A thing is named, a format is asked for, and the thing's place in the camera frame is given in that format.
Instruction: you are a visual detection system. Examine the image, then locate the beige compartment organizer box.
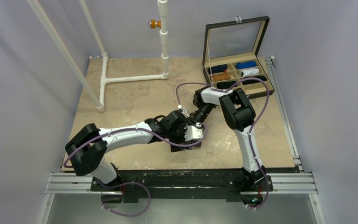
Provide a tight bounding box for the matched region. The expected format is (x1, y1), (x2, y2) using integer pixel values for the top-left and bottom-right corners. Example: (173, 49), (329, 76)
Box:
(202, 16), (275, 98)

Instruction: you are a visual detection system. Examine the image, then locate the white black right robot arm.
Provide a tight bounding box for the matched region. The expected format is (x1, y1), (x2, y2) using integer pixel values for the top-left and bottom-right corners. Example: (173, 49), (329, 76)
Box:
(191, 87), (265, 190)

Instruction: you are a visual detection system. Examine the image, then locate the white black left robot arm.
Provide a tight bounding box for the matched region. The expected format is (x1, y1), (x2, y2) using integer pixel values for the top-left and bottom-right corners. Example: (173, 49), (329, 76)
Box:
(65, 110), (207, 191)

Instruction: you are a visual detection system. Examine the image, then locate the brown rolled underwear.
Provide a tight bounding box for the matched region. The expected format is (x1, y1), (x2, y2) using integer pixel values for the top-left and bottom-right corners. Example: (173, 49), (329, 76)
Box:
(212, 71), (231, 83)

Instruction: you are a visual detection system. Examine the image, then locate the navy rolled underwear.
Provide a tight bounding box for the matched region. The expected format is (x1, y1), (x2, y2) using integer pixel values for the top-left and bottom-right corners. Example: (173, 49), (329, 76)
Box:
(207, 64), (228, 74)

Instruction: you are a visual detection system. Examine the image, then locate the white rolled underwear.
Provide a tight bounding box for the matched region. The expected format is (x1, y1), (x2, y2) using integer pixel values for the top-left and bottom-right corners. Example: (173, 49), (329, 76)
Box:
(241, 68), (259, 77)

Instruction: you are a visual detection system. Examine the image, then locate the blue rolled underwear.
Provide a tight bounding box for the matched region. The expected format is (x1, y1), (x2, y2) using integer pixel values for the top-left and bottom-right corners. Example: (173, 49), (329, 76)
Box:
(235, 61), (257, 70)

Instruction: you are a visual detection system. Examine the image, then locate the black rolled underwear right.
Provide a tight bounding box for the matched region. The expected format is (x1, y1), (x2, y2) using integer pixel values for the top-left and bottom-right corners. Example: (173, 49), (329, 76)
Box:
(242, 76), (268, 85)

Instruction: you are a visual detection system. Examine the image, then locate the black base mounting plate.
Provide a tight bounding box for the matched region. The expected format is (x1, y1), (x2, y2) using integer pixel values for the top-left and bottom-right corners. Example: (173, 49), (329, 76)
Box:
(90, 168), (273, 205)

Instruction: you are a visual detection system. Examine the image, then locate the orange knob on pipe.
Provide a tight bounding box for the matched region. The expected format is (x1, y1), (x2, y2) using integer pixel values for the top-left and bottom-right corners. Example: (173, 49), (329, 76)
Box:
(148, 20), (161, 29)

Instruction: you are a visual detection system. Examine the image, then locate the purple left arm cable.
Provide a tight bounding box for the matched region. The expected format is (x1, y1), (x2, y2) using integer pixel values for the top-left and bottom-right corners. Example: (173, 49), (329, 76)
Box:
(62, 122), (209, 217)

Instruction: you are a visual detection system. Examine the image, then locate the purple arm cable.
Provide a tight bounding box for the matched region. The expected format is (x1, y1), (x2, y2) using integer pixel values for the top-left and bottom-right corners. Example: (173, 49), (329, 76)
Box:
(175, 77), (271, 211)
(62, 122), (209, 217)

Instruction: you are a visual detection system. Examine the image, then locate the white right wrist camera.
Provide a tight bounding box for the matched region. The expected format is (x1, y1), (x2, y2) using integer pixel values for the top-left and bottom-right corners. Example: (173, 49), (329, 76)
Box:
(178, 105), (190, 118)

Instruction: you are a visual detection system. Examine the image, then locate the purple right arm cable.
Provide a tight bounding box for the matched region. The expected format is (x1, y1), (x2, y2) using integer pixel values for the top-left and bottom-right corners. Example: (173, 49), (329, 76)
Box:
(175, 77), (271, 211)

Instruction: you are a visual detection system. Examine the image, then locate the white pvc pipe frame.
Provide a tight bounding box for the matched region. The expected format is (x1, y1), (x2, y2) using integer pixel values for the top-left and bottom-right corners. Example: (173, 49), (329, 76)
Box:
(27, 0), (169, 112)

